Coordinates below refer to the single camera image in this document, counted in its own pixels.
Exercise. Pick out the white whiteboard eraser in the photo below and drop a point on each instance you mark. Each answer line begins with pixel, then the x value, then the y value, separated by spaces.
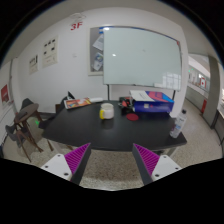
pixel 96 99

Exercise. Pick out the small white wall poster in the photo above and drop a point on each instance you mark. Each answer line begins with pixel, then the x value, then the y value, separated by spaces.
pixel 33 64

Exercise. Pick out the grey wall notice board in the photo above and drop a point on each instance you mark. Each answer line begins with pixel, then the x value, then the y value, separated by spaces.
pixel 96 50

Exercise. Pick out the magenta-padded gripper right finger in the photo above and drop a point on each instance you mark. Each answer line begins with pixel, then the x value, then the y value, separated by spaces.
pixel 148 160

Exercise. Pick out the red wall poster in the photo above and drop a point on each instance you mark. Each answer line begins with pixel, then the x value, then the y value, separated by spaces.
pixel 4 93

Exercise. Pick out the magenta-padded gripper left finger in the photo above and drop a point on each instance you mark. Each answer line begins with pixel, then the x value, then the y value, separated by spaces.
pixel 76 159

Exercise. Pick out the red and black tool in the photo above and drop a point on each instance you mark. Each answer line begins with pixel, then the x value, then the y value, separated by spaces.
pixel 125 102

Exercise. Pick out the flat round red coaster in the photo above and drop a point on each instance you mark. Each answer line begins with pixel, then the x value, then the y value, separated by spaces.
pixel 132 117

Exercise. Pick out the blue cardboard box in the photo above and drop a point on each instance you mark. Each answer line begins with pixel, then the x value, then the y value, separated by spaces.
pixel 153 103

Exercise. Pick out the clear black-capped water bottle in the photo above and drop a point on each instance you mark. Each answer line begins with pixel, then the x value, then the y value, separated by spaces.
pixel 178 126

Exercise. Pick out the whiteboard on black stand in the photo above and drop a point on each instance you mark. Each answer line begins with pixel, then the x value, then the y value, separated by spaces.
pixel 141 56

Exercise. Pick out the large white wall poster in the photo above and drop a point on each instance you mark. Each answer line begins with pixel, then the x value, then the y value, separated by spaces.
pixel 50 51

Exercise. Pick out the wooden stool dark seat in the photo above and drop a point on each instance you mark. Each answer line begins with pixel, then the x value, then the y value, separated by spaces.
pixel 29 108

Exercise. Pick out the red corridor placard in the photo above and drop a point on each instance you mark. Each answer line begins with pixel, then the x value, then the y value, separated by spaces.
pixel 202 82

